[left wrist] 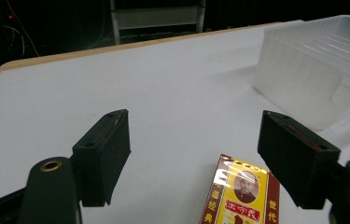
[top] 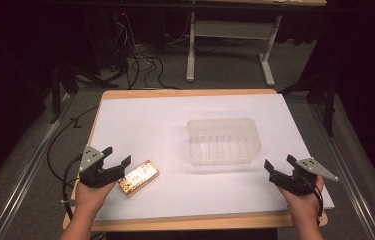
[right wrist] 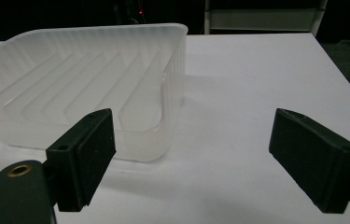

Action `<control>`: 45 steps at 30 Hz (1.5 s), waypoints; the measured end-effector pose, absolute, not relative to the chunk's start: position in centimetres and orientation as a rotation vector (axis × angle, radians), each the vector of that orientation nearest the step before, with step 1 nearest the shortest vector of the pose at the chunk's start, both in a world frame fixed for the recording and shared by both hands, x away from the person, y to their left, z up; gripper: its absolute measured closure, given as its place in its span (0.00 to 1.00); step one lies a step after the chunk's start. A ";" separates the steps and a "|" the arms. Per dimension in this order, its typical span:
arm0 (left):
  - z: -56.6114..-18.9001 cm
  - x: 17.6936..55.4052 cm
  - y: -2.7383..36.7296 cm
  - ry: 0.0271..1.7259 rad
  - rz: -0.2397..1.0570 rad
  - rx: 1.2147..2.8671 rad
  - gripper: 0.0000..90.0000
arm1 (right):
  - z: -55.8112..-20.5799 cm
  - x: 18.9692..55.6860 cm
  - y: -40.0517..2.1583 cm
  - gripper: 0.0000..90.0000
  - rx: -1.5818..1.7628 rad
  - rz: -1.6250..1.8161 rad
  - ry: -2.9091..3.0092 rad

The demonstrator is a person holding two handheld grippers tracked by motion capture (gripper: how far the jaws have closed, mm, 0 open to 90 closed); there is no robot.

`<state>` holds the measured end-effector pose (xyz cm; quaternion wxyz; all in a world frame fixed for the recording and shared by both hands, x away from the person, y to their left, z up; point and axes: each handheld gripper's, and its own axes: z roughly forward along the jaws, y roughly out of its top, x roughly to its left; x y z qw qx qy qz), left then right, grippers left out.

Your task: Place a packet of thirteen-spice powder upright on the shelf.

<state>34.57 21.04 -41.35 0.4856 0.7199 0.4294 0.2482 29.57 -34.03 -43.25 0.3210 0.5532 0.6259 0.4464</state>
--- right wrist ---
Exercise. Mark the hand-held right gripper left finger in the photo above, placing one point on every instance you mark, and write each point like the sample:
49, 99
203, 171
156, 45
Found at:
82, 161

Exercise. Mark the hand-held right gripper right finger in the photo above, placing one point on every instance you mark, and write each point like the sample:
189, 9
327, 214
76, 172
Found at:
315, 165

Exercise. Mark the translucent ribbed plastic basket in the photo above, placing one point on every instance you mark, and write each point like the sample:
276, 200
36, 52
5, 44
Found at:
79, 90

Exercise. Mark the white metal shelf frame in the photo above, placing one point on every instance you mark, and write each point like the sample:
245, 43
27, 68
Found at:
263, 17

